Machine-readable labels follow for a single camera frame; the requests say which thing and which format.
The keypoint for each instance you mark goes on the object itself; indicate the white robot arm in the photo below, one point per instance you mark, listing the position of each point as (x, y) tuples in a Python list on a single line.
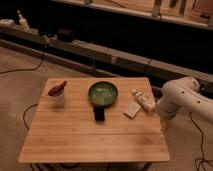
[(184, 92)]

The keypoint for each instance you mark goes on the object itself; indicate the black eraser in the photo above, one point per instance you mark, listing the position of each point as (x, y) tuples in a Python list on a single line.
[(99, 113)]

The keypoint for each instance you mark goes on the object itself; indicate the green bowl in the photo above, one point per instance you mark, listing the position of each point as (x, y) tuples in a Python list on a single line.
[(102, 93)]

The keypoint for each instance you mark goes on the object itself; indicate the beige sponge block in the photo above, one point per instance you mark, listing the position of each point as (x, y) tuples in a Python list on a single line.
[(132, 109)]

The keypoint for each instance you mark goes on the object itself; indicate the white remote control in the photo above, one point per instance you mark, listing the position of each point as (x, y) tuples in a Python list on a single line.
[(144, 100)]

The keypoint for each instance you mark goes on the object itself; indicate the brown object in cup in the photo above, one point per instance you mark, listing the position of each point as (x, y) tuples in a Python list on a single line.
[(57, 88)]

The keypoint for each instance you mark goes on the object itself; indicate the white cup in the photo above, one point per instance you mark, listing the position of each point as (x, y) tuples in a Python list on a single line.
[(58, 97)]

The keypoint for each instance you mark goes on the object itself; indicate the wooden table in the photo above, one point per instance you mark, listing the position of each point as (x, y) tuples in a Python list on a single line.
[(70, 134)]

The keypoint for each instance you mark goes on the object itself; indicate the black round device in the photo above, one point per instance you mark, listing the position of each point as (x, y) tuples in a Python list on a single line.
[(66, 35)]

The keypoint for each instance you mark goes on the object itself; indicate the white spray bottle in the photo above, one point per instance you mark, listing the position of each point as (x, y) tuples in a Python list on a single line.
[(23, 22)]

